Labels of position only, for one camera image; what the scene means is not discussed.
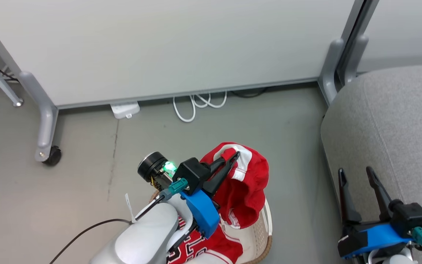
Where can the grey fabric sofa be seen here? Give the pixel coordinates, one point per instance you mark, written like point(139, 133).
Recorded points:
point(398, 128)

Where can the white power strip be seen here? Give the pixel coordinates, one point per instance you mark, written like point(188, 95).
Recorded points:
point(125, 110)

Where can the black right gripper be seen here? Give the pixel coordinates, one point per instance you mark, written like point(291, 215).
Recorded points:
point(410, 216)

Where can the white perforated basket woven rim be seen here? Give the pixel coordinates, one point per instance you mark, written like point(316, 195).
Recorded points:
point(255, 234)

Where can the black caster wheel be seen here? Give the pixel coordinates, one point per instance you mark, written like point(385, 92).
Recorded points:
point(54, 156)

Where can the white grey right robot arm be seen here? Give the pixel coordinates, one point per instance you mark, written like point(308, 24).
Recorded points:
point(398, 259)

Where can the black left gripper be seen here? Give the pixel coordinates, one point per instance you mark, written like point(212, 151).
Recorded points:
point(192, 172)

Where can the narrow white partition panel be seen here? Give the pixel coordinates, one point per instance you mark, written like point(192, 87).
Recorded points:
point(405, 29)

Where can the blue left camera mount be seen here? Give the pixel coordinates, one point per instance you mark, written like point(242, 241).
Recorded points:
point(202, 212)

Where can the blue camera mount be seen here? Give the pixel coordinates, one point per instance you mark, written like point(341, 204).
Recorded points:
point(202, 212)
point(383, 236)

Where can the grey partition leg with caster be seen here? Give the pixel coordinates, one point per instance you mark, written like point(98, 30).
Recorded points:
point(46, 124)

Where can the grey upright partition leg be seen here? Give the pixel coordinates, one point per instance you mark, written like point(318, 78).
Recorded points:
point(330, 73)
point(357, 51)

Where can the blue right camera mount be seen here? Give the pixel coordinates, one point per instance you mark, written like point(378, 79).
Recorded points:
point(383, 236)

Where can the red jersey with black numerals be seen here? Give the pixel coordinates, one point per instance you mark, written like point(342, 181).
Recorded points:
point(218, 244)

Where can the red jersey with white stripes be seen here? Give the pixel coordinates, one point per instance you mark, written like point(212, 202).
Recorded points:
point(247, 190)

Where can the large white partition panel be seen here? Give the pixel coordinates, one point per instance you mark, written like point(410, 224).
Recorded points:
point(159, 44)

